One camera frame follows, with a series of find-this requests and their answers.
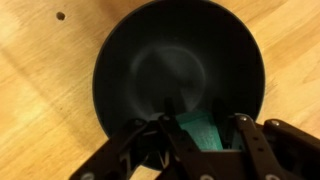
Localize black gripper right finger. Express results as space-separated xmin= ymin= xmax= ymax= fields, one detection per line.
xmin=211 ymin=97 xmax=320 ymax=180

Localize small green cube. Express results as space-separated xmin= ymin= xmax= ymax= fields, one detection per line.
xmin=176 ymin=110 xmax=223 ymax=151

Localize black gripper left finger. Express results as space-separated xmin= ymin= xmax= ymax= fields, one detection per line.
xmin=69 ymin=100 xmax=214 ymax=180

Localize black bowl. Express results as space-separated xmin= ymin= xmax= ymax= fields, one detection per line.
xmin=93 ymin=0 xmax=265 ymax=135

